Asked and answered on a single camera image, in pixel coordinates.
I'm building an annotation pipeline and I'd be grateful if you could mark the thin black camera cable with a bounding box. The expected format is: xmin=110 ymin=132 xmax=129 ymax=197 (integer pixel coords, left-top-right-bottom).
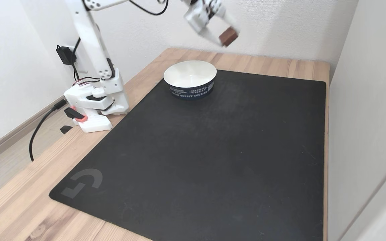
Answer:
xmin=129 ymin=0 xmax=169 ymax=16

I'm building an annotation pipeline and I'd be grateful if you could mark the brown block toy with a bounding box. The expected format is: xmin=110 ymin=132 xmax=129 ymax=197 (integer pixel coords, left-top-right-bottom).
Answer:
xmin=219 ymin=27 xmax=240 ymax=48

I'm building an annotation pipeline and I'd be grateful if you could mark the white paper bowl navy band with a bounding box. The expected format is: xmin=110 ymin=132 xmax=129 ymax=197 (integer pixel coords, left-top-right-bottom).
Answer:
xmin=164 ymin=60 xmax=217 ymax=99

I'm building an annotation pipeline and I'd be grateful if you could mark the black power adapter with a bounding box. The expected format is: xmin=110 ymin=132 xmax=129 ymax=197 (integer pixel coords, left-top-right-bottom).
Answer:
xmin=56 ymin=45 xmax=77 ymax=66

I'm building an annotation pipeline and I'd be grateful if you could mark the black orange table clamp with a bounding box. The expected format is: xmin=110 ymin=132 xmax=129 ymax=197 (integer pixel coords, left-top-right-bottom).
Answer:
xmin=60 ymin=105 xmax=88 ymax=135

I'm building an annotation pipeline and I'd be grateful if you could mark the thick black cable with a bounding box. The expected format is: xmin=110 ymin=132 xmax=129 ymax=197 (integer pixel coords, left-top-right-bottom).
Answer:
xmin=29 ymin=99 xmax=68 ymax=162

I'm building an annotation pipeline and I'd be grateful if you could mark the black desk mat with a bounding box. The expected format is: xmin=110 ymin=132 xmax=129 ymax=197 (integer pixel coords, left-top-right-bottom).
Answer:
xmin=49 ymin=69 xmax=326 ymax=241

